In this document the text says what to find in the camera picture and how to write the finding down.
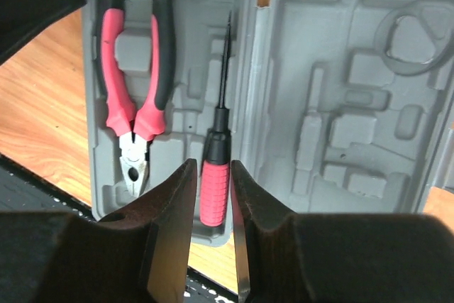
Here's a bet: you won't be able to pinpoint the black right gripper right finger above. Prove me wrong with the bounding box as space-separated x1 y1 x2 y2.
231 160 453 302

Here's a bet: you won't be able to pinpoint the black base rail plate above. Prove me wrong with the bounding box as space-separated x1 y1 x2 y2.
1 155 238 302

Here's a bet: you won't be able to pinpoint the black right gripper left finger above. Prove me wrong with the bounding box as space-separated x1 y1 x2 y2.
1 159 197 302

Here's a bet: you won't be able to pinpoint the pink handled pliers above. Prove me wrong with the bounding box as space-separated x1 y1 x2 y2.
95 0 177 197

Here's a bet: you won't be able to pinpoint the grey plastic tool case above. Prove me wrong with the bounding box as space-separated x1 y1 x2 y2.
79 0 454 249

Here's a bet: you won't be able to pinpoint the pink black screwdriver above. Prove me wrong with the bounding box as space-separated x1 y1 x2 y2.
199 18 231 227

